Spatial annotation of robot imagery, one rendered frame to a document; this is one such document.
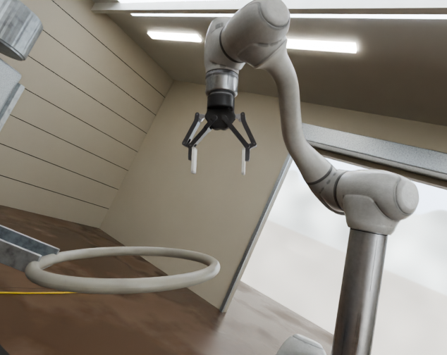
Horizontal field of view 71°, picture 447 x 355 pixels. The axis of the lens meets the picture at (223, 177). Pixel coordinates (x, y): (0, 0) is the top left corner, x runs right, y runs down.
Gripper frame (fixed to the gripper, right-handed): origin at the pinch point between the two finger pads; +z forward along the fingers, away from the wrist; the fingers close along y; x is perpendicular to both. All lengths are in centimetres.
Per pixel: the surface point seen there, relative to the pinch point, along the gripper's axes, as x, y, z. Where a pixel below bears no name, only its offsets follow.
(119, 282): 22.6, 14.9, 25.4
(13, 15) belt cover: 15, 53, -38
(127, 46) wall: -503, 292, -309
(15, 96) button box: 0, 64, -21
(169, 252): -21.1, 19.3, 26.2
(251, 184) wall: -496, 26, -29
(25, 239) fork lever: 3, 53, 21
